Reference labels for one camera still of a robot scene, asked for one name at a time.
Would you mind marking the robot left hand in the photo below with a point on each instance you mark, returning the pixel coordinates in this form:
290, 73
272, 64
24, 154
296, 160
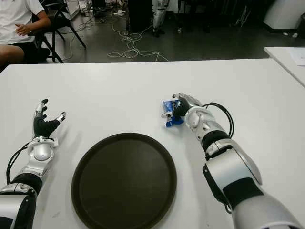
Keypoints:
43, 126

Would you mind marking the black folding chair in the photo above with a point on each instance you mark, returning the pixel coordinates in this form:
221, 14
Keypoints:
60, 20

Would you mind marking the seated person white shirt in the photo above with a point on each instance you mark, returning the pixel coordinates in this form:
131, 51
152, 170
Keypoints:
14, 21

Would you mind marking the white paper sheet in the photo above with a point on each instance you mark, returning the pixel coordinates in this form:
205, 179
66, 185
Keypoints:
296, 56

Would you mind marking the round dark brown tray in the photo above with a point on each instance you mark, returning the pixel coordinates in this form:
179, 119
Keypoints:
124, 181

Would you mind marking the small white floor object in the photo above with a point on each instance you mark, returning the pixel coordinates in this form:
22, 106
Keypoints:
295, 35

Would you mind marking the silver humanoid robot legs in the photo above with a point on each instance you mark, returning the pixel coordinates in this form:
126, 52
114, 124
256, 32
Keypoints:
158, 17

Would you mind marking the white rounded machine housing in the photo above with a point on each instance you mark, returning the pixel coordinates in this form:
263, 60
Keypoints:
283, 14

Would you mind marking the blue Oreo packet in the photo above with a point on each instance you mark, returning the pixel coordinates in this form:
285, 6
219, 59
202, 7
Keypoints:
169, 106

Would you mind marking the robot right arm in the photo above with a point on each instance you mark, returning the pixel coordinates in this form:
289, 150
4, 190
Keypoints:
228, 171

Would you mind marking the black cabinet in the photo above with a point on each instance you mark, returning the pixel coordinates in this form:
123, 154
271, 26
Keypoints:
140, 14

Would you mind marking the white side table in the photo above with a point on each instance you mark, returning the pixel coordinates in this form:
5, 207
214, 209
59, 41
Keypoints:
276, 56

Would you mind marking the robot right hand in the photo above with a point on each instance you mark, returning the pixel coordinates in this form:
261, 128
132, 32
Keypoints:
187, 102

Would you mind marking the folded metal stand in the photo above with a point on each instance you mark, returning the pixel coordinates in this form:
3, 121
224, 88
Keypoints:
243, 15

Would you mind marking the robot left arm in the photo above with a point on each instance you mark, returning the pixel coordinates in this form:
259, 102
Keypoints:
41, 152

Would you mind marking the white power strip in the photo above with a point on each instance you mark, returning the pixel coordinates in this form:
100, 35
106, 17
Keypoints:
119, 13

